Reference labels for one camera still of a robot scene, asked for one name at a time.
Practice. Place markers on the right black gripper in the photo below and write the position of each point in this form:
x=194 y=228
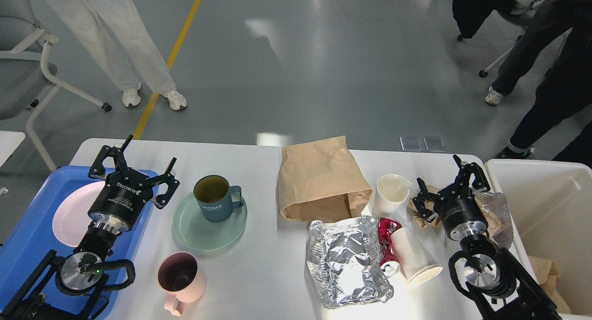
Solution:
x=456 y=204

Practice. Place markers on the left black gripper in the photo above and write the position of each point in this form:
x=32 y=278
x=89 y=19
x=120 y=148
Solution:
x=116 y=197

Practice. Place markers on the green plate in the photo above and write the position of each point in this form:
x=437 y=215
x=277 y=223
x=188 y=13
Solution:
x=193 y=231

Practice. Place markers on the blue-grey HOME mug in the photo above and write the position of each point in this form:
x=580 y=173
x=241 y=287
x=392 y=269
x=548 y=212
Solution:
x=217 y=199

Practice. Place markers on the pink ribbed mug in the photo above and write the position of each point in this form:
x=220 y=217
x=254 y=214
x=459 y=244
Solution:
x=183 y=279

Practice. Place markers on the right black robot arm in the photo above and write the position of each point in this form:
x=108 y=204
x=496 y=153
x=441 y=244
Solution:
x=487 y=274

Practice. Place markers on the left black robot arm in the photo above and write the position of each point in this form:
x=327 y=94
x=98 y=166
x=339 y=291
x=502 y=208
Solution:
x=85 y=271

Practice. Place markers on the crumpled brown paper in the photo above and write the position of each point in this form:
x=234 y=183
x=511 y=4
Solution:
x=411 y=208

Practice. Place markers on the clear plastic bag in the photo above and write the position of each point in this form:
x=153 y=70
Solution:
x=495 y=208

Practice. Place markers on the right metal floor plate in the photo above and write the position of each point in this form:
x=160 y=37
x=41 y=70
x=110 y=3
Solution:
x=434 y=144

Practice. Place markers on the metal floor plate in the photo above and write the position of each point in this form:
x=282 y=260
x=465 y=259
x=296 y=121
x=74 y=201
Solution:
x=434 y=144
x=411 y=144

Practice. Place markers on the upright white paper cup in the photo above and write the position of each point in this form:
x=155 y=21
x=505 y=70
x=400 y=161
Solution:
x=391 y=193

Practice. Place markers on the left metal floor plate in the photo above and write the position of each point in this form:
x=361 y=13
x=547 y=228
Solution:
x=411 y=144

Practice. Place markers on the pink plate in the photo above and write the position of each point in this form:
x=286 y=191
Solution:
x=71 y=220

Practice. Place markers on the lying white paper cup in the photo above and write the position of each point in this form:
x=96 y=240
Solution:
x=417 y=263

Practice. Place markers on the red crumpled wrapper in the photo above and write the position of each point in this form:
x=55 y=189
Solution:
x=386 y=227

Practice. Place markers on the white plastic bin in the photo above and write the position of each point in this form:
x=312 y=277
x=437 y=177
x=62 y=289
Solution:
x=551 y=205

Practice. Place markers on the blue plastic tray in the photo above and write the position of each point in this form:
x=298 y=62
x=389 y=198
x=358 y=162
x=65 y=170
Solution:
x=33 y=238

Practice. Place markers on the brown paper in bin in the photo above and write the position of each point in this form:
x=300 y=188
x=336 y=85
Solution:
x=546 y=274

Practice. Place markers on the crumpled aluminium foil tray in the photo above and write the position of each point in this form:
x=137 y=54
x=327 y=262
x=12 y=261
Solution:
x=342 y=258

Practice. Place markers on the white side table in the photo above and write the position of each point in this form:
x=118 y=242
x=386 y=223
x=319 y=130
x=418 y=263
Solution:
x=9 y=141

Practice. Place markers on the brown paper bag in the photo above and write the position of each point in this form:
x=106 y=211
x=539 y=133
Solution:
x=321 y=180

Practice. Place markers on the grey office chair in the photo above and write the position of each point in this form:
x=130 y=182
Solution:
x=28 y=79

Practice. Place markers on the person in black trousers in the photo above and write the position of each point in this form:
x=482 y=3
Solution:
x=564 y=92

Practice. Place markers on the person in light trousers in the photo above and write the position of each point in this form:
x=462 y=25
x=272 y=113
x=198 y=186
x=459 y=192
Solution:
x=113 y=33

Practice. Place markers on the chair with black jacket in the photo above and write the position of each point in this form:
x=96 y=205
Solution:
x=471 y=14

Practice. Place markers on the person in dark trousers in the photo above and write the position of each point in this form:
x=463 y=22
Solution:
x=552 y=18

